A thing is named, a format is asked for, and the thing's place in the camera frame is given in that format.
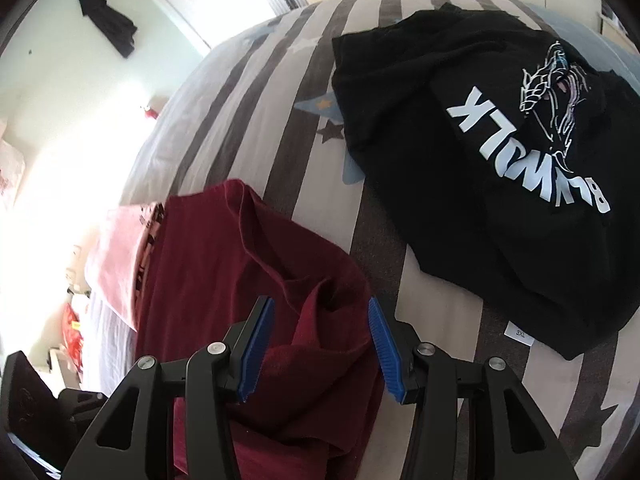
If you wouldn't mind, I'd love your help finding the pink folded garment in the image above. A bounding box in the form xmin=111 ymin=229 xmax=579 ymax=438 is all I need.
xmin=84 ymin=202 xmax=166 ymax=333

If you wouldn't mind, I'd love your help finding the red plastic bag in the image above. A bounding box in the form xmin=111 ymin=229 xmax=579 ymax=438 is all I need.
xmin=62 ymin=305 xmax=83 ymax=371

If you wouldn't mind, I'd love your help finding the cream nightstand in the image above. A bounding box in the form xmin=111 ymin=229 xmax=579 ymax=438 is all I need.
xmin=597 ymin=5 xmax=631 ymax=38

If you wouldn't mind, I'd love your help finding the striped star-print bed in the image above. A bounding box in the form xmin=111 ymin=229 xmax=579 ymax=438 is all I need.
xmin=82 ymin=0 xmax=640 ymax=480

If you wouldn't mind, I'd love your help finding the black printed t-shirt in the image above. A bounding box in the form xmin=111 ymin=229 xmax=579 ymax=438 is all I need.
xmin=331 ymin=2 xmax=640 ymax=361

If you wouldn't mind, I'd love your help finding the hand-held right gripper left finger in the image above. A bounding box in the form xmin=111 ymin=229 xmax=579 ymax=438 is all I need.
xmin=62 ymin=296 xmax=276 ymax=480

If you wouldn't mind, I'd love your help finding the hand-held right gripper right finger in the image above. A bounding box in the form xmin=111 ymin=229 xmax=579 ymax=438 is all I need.
xmin=367 ymin=297 xmax=578 ymax=480

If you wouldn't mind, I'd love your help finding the maroon t-shirt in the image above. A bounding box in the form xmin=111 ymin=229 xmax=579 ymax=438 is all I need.
xmin=132 ymin=179 xmax=386 ymax=480

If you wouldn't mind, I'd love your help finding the black hanging garment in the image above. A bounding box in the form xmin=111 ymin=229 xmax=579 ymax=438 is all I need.
xmin=75 ymin=0 xmax=138 ymax=59

